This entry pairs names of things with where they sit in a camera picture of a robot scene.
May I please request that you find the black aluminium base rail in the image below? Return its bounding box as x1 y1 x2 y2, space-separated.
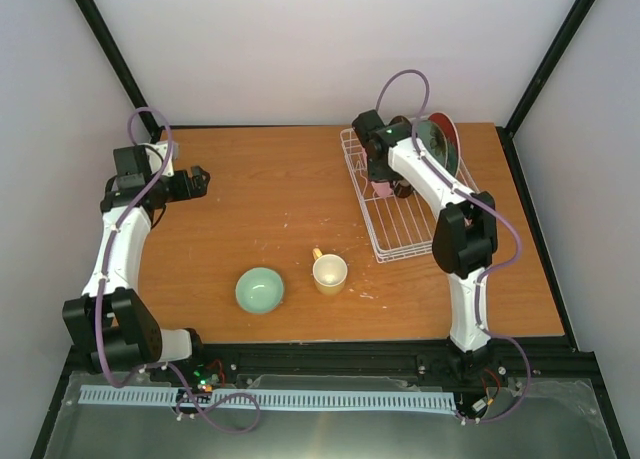
64 341 616 395

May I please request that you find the red teal flower plate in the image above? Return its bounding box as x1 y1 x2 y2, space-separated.
428 112 461 176

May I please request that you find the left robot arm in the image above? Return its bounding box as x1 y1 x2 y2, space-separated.
62 141 210 382

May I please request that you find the mint green bowl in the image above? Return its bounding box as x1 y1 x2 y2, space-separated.
235 267 285 314

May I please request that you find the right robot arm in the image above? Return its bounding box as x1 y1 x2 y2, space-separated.
352 110 498 371

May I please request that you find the black frame post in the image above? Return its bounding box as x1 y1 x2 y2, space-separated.
62 0 157 125
504 0 596 139

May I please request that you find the white wire dish rack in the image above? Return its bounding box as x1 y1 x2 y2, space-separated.
341 129 478 263

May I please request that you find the light blue cable duct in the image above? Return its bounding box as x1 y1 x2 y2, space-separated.
78 385 456 415

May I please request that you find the black rimmed beige plate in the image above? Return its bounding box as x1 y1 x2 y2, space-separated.
390 115 413 199

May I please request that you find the mint plate with flower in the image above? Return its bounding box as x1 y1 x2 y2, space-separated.
417 120 459 176

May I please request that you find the yellow mug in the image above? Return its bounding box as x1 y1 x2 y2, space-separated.
312 248 348 296

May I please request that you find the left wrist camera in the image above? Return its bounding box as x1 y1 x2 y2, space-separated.
143 141 179 177

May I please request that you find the right black frame post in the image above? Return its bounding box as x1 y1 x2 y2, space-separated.
504 0 596 139

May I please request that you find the pink plate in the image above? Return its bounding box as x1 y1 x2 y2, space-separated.
371 182 393 198

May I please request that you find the left black frame post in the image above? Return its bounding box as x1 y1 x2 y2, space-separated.
62 0 157 125

